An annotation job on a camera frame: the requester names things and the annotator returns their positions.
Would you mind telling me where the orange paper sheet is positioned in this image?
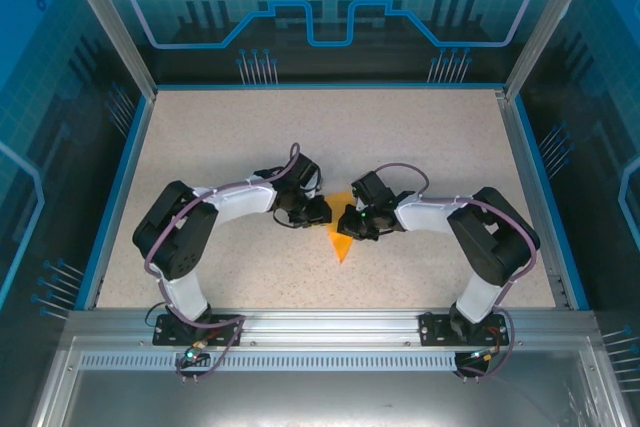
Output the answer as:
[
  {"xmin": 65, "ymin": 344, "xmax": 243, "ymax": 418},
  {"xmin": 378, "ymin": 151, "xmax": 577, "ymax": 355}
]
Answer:
[{"xmin": 323, "ymin": 189, "xmax": 359, "ymax": 265}]

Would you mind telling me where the aluminium base beam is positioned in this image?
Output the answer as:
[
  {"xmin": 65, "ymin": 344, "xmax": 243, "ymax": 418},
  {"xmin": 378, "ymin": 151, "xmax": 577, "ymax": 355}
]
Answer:
[{"xmin": 64, "ymin": 307, "xmax": 600, "ymax": 348}]

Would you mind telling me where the blue table edge strip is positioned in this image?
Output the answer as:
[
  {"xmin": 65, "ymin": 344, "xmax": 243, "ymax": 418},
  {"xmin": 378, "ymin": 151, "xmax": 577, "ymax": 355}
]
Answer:
[
  {"xmin": 74, "ymin": 95, "xmax": 151, "ymax": 309},
  {"xmin": 515, "ymin": 95, "xmax": 592, "ymax": 311}
]

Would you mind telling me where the brushed metal tray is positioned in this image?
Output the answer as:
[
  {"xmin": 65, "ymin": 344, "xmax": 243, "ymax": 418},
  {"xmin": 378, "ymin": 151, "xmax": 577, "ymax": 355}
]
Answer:
[{"xmin": 29, "ymin": 335, "xmax": 629, "ymax": 427}]

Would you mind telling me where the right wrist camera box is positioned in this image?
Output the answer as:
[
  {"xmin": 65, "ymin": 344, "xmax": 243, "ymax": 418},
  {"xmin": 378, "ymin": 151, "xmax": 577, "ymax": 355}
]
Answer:
[{"xmin": 349, "ymin": 185, "xmax": 369, "ymax": 213}]

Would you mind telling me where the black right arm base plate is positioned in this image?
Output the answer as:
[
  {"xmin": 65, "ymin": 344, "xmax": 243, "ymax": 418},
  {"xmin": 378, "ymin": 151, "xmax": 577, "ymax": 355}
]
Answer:
[{"xmin": 418, "ymin": 310, "xmax": 511, "ymax": 347}]

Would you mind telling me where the slotted grey cable duct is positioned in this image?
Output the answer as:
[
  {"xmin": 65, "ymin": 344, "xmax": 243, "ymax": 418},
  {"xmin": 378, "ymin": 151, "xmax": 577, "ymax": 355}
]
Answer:
[{"xmin": 79, "ymin": 352, "xmax": 459, "ymax": 370}]

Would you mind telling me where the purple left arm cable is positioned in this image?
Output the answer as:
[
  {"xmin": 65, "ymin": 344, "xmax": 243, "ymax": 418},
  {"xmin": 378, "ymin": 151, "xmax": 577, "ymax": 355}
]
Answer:
[{"xmin": 143, "ymin": 142, "xmax": 301, "ymax": 383}]

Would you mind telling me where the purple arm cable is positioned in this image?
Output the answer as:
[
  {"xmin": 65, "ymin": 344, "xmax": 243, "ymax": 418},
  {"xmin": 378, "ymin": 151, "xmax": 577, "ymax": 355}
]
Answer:
[
  {"xmin": 374, "ymin": 162, "xmax": 541, "ymax": 381},
  {"xmin": 143, "ymin": 142, "xmax": 301, "ymax": 383}
]

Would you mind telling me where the aluminium side rail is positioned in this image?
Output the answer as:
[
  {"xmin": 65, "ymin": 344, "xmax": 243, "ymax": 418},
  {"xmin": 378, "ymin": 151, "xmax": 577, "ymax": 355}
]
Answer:
[{"xmin": 497, "ymin": 88, "xmax": 572, "ymax": 309}]

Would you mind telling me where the cable connector with green light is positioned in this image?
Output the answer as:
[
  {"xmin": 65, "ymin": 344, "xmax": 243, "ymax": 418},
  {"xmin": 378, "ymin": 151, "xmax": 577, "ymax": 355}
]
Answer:
[{"xmin": 182, "ymin": 339, "xmax": 211, "ymax": 366}]

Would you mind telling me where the cable connector with orange sleeve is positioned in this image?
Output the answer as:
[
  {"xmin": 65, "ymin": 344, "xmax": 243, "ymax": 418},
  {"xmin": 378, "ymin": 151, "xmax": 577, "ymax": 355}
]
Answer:
[{"xmin": 467, "ymin": 345, "xmax": 501, "ymax": 363}]

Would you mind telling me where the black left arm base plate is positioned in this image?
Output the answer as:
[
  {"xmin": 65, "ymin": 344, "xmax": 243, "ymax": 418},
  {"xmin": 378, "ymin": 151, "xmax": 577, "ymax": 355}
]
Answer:
[{"xmin": 152, "ymin": 312, "xmax": 245, "ymax": 347}]

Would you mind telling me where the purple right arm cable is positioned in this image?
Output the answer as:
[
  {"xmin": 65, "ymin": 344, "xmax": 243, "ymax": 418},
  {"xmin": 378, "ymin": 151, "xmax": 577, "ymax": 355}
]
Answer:
[{"xmin": 374, "ymin": 162, "xmax": 541, "ymax": 381}]

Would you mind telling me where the aluminium frame post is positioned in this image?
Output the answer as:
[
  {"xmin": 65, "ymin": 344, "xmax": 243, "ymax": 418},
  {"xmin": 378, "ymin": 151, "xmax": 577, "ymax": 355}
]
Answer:
[
  {"xmin": 57, "ymin": 0, "xmax": 159, "ymax": 98},
  {"xmin": 503, "ymin": 0, "xmax": 604, "ymax": 99}
]

